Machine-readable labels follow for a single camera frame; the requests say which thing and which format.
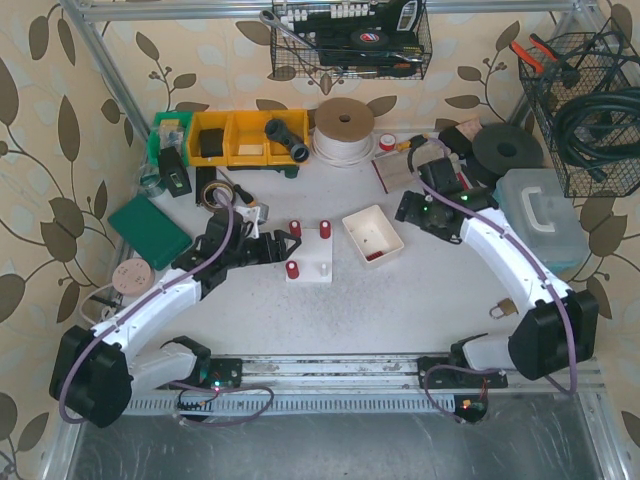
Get large red spring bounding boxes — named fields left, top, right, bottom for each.
left=319, top=220, right=332, bottom=239
left=285, top=261, right=300, bottom=280
left=289, top=220, right=302, bottom=238

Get white peg base plate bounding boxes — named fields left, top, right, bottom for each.
left=285, top=228, right=333, bottom=284

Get white spring tray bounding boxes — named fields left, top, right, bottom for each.
left=342, top=205, right=404, bottom=269

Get brown tape roll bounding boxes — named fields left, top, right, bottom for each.
left=200, top=180, right=236, bottom=211

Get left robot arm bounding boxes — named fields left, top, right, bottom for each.
left=49, top=211, right=302, bottom=428

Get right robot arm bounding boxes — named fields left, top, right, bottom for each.
left=396, top=158, right=599, bottom=394

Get orange black screwdriver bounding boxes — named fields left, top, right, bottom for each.
left=217, top=168, right=257, bottom=207

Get white work glove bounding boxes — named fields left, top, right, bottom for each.
left=373, top=140, right=460, bottom=194

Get yellow black screwdriver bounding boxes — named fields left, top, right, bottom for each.
left=396, top=134, right=429, bottom=152

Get black brush block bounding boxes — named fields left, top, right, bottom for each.
left=438, top=118, right=482, bottom=158

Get red white tape roll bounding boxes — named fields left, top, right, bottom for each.
left=379, top=133, right=396, bottom=151

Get black ribbed block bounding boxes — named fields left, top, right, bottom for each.
left=195, top=167, right=217, bottom=206

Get green plastic case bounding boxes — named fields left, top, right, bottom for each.
left=108, top=195, right=192, bottom=270

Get black foam disc spool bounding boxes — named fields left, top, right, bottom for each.
left=467, top=123, right=544, bottom=187

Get grey pipe fitting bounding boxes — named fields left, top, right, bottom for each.
left=265, top=118, right=310, bottom=163

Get yellow bin with card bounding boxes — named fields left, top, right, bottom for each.
left=224, top=111, right=271, bottom=167

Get black green meter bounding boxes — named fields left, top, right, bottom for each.
left=158, top=147, right=192, bottom=198

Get teal clear toolbox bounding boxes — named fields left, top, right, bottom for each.
left=494, top=168, right=589, bottom=274

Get yellow bin with pipe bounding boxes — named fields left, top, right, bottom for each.
left=264, top=109, right=310, bottom=166

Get yellow bin with black box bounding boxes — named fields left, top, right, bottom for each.
left=187, top=111, right=230, bottom=167

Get round beige power socket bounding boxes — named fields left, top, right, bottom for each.
left=112, top=257, right=155, bottom=297

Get clear glass jar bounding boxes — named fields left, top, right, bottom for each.
left=138, top=163, right=166, bottom=198

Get brass padlock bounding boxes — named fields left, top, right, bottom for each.
left=489, top=298, right=518, bottom=319

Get green storage bin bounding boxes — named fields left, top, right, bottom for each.
left=147, top=112, right=193, bottom=166

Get black tape roll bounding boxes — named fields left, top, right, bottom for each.
left=349, top=28, right=389, bottom=51

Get silver wrench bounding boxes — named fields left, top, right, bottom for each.
left=259, top=10, right=317, bottom=51

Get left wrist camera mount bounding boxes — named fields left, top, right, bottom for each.
left=234, top=203, right=269, bottom=239

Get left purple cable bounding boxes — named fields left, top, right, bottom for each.
left=58, top=188, right=276, bottom=427

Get purple cable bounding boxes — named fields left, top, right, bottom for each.
left=407, top=137, right=581, bottom=426
left=58, top=188, right=276, bottom=427

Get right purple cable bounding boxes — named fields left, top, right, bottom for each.
left=407, top=137, right=581, bottom=426

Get white cable spool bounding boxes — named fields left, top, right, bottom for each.
left=312, top=97, right=376, bottom=168

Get aluminium front rail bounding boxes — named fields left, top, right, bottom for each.
left=63, top=352, right=607, bottom=401

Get orange handled pliers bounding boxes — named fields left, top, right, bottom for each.
left=509, top=33, right=559, bottom=75

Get black coiled hose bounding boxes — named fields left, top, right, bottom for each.
left=553, top=30, right=640, bottom=176

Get centre wire basket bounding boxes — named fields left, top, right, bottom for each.
left=267, top=1, right=432, bottom=83

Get wire basket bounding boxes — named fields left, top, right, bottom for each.
left=267, top=1, right=432, bottom=83
left=517, top=30, right=639, bottom=198

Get right wire basket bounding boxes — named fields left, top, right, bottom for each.
left=517, top=30, right=639, bottom=198

